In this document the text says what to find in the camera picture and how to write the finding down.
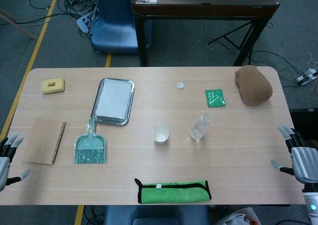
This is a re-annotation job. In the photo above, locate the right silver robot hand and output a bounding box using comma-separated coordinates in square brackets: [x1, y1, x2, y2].
[270, 124, 318, 186]

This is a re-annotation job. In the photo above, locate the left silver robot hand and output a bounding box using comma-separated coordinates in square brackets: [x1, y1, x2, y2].
[0, 133, 31, 192]

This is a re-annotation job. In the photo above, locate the transparent plastic bottle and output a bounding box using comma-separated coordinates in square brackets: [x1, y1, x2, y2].
[189, 113, 211, 142]

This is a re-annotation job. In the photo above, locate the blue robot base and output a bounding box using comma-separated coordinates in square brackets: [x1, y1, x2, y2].
[89, 0, 154, 55]

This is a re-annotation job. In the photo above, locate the white floral paper cup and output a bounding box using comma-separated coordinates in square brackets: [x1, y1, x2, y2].
[152, 125, 170, 145]

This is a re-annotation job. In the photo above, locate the brown spiral notebook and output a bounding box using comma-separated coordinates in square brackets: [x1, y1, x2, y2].
[21, 117, 67, 165]

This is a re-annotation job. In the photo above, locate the white power strip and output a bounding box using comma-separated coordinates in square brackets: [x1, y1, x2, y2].
[295, 70, 318, 86]

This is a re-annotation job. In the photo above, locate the brown plush toy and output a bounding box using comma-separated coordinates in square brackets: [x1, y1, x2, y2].
[235, 65, 273, 106]

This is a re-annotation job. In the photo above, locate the teal plastic dustpan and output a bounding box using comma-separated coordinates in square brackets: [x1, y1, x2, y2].
[74, 118, 109, 165]

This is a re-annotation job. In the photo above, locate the white plastic bag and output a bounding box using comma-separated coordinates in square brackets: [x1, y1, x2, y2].
[216, 209, 260, 225]

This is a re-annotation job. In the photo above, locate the yellow sponge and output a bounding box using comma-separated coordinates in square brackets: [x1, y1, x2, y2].
[41, 77, 66, 95]

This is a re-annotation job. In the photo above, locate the silver metal tray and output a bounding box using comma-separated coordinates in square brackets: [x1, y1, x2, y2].
[90, 77, 136, 126]

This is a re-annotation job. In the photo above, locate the green tea sachet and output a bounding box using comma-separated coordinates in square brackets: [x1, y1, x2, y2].
[205, 88, 227, 108]

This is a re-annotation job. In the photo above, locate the white paper sheet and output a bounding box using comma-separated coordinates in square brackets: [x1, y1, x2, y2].
[95, 78, 132, 120]

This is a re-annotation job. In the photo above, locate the green microfiber cloth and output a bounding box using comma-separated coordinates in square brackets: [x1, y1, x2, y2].
[134, 177, 213, 205]

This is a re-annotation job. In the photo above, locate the wooden stick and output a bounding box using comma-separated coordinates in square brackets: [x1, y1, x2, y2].
[0, 7, 36, 40]

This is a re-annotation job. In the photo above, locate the black tripod stand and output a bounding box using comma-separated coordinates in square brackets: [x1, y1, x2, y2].
[207, 20, 254, 52]

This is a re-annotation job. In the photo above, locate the dark blue chair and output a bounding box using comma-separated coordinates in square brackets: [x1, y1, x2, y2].
[103, 205, 209, 225]

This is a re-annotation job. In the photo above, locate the brown mahjong table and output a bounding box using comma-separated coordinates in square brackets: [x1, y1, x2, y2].
[131, 0, 281, 67]

